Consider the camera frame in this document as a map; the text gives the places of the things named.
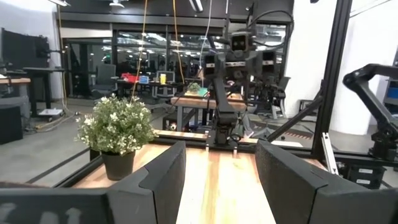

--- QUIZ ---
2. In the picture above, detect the small green background plant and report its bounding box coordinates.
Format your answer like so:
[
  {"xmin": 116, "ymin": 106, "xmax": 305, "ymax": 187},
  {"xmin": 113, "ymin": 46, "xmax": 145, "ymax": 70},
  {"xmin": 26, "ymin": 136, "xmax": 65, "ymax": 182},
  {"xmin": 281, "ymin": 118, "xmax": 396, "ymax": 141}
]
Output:
[{"xmin": 187, "ymin": 82, "xmax": 201, "ymax": 95}]

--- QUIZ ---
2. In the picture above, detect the black jointed robot arm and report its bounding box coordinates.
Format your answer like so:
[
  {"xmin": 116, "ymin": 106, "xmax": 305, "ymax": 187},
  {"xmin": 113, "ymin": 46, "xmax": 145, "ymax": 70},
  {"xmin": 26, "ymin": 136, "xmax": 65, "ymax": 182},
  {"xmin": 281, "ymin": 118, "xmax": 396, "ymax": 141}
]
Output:
[{"xmin": 342, "ymin": 63, "xmax": 398, "ymax": 162}]

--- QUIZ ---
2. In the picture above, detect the grey office chair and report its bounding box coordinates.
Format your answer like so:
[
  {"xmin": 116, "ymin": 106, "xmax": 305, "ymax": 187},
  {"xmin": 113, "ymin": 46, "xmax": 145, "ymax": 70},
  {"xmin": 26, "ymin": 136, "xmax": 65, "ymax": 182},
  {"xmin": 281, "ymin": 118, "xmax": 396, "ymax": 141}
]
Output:
[{"xmin": 91, "ymin": 63, "xmax": 118, "ymax": 98}]

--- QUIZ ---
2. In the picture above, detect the black wall screen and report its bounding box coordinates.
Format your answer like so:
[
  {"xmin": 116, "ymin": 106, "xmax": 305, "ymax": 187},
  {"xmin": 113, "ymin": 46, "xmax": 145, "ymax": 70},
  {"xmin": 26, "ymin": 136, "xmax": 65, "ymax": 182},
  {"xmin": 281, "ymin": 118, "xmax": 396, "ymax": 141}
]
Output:
[{"xmin": 1, "ymin": 27, "xmax": 51, "ymax": 70}]

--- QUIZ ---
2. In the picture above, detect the wooden background table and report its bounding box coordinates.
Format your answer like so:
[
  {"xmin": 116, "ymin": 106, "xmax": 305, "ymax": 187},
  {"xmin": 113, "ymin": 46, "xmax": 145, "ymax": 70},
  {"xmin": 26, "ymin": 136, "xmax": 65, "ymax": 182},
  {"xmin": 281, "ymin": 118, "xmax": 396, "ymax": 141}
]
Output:
[{"xmin": 170, "ymin": 91, "xmax": 248, "ymax": 132}]

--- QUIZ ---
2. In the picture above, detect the green plant in black pot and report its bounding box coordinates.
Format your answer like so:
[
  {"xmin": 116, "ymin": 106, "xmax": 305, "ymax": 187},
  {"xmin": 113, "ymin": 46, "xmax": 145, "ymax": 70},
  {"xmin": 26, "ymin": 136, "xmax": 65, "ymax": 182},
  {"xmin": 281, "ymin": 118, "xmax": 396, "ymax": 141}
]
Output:
[{"xmin": 75, "ymin": 94, "xmax": 157, "ymax": 182}]

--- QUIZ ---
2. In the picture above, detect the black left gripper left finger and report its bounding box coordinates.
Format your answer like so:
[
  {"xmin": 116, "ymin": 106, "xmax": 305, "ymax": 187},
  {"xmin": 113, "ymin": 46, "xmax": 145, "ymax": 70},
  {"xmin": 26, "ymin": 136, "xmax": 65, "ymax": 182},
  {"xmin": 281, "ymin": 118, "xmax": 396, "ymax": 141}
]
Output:
[{"xmin": 0, "ymin": 140, "xmax": 187, "ymax": 224}]

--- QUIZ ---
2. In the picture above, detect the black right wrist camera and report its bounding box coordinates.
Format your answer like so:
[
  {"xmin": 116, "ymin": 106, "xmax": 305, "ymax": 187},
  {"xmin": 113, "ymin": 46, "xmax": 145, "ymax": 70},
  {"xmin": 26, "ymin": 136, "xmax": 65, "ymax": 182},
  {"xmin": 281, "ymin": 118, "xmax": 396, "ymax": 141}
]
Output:
[{"xmin": 229, "ymin": 30, "xmax": 253, "ymax": 52}]

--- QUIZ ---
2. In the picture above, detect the red box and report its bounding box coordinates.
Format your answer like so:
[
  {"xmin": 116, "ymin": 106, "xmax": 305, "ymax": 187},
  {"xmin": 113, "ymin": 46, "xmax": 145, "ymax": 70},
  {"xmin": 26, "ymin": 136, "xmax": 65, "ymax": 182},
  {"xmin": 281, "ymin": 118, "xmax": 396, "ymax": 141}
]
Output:
[{"xmin": 121, "ymin": 72, "xmax": 140, "ymax": 83}]

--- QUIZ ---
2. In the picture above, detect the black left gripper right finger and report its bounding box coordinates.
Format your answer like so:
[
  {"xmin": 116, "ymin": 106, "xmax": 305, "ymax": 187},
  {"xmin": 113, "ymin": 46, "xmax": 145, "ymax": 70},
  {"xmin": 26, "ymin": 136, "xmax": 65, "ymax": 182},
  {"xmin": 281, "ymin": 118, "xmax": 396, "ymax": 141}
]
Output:
[{"xmin": 254, "ymin": 139, "xmax": 398, "ymax": 224}]

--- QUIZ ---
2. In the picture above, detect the orange hanging cable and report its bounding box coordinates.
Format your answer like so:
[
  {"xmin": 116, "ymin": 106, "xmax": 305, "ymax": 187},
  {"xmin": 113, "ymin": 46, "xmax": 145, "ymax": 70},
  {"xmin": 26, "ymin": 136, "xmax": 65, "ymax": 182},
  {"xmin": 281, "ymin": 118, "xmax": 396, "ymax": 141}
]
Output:
[{"xmin": 129, "ymin": 0, "xmax": 149, "ymax": 101}]

